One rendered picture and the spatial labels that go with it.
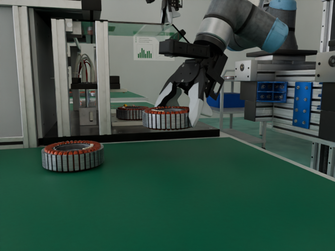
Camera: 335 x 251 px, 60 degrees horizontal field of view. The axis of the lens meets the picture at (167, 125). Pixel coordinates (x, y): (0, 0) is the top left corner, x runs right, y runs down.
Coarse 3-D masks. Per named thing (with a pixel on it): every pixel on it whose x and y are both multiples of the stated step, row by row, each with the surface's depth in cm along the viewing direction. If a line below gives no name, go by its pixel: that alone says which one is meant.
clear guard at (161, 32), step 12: (84, 24) 80; (108, 24) 80; (120, 24) 80; (132, 24) 80; (144, 24) 80; (156, 24) 81; (168, 24) 82; (144, 36) 103; (156, 36) 103; (168, 36) 92; (180, 36) 84
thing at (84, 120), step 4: (80, 108) 88; (84, 108) 88; (88, 108) 88; (92, 108) 89; (80, 112) 88; (84, 112) 88; (88, 112) 89; (80, 116) 88; (84, 116) 88; (88, 116) 89; (80, 120) 88; (84, 120) 89; (88, 120) 89; (80, 124) 89; (84, 124) 89; (88, 124) 89; (92, 124) 89; (96, 124) 90
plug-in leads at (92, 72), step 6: (78, 54) 87; (84, 54) 87; (78, 60) 87; (90, 60) 87; (90, 66) 92; (72, 72) 87; (84, 72) 88; (90, 72) 88; (72, 78) 87; (84, 78) 88; (90, 78) 88
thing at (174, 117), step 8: (144, 112) 59; (152, 112) 57; (160, 112) 56; (168, 112) 55; (176, 112) 56; (184, 112) 56; (144, 120) 58; (152, 120) 57; (160, 120) 56; (168, 120) 55; (176, 120) 55; (184, 120) 56; (152, 128) 57; (160, 128) 56; (168, 128) 55; (176, 128) 56; (184, 128) 57
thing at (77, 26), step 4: (76, 24) 76; (80, 24) 76; (76, 28) 76; (80, 28) 76; (68, 32) 75; (72, 32) 76; (76, 32) 76; (80, 32) 76; (68, 36) 79; (72, 36) 79; (76, 36) 79; (80, 36) 79
